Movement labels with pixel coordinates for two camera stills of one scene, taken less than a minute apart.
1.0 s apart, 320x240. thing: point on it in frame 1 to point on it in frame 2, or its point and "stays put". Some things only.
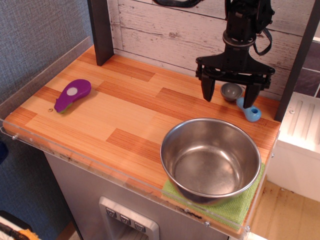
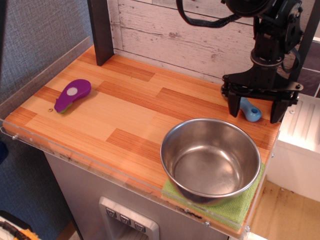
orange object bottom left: (30, 235) stays put
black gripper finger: (252, 91) to (279, 108)
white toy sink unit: (296, 164) stays put
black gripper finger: (208, 83) to (234, 102)
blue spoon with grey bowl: (253, 113) stays put
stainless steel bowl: (209, 161) stays put
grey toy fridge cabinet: (102, 208) stays put
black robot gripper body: (235, 64) to (260, 81)
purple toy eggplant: (72, 90) stays put
